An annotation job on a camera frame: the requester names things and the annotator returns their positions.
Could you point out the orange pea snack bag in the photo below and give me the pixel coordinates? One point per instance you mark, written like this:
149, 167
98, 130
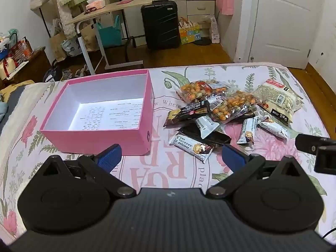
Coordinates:
231, 107

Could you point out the yellow pillow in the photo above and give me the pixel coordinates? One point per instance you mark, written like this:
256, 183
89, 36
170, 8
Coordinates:
15, 89

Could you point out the colourful cardboard box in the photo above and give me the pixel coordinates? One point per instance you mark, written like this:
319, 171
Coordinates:
189, 32

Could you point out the white plastic bag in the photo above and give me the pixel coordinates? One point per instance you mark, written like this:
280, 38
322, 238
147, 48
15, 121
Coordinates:
214, 31

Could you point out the light blue plastic bag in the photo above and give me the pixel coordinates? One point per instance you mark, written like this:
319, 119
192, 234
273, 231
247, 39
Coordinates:
70, 47

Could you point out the pair of sneakers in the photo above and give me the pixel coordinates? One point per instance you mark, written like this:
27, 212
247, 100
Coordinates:
76, 73

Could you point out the wooden nightstand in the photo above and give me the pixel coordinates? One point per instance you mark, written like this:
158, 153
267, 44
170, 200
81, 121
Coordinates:
34, 65

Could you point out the wooden side table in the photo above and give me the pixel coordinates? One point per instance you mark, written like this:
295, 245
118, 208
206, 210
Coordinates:
110, 8

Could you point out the pink cardboard box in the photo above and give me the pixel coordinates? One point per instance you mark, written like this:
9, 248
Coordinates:
92, 141

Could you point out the cream bag with red ribbon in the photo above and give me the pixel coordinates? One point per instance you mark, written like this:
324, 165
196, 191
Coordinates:
8, 68

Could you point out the clear bag mixed nuts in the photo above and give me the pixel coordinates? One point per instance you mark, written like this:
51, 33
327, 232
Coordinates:
197, 92

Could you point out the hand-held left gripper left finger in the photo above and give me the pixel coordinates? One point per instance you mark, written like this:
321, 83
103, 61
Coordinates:
109, 157

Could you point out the grey bed cover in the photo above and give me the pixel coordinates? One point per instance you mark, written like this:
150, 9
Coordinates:
11, 105

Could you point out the black clothes rack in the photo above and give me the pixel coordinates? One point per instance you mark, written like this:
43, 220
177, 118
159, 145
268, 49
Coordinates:
42, 14

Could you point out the dark brown snack bar packet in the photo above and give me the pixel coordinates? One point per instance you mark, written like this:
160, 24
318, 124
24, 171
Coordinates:
183, 113

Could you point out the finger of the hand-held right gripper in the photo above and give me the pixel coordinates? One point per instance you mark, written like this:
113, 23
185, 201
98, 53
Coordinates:
309, 142

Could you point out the black bag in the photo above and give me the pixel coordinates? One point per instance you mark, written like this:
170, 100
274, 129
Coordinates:
52, 72

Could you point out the printed paper sheet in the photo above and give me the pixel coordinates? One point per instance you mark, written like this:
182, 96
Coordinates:
110, 114

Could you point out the white snack bar packet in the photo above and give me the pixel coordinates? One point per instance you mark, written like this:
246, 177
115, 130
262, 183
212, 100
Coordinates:
206, 126
246, 132
189, 147
275, 128

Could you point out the small dark red object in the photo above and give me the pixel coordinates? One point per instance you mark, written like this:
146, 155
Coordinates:
90, 10

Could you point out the large beige snack packet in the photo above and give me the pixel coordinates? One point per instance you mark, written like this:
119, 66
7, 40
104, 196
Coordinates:
278, 99

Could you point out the red card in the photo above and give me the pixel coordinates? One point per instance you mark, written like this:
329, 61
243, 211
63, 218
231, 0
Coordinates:
124, 2

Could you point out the plain black snack packet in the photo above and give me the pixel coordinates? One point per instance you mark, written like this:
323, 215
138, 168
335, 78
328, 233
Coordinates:
218, 137

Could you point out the black suitcase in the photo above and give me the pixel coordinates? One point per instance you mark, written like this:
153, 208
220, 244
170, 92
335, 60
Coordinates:
160, 23

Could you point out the brown paper bag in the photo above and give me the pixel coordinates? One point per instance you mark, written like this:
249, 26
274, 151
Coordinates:
57, 44
89, 38

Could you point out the pink paper bag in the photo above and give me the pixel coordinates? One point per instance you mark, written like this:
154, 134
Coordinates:
225, 1

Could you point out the red and white shopping bag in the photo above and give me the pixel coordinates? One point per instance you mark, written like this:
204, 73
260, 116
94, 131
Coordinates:
21, 52

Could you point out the pink tissue box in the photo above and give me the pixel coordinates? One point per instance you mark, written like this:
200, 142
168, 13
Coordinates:
95, 4

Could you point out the black round disc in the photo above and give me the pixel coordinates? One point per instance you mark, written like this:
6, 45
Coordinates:
202, 42

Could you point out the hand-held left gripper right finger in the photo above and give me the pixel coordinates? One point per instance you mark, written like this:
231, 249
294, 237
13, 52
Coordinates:
232, 157

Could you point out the white door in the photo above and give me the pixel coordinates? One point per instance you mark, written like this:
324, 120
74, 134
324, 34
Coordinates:
283, 23

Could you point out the teal bag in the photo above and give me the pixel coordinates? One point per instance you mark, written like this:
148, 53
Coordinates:
109, 35

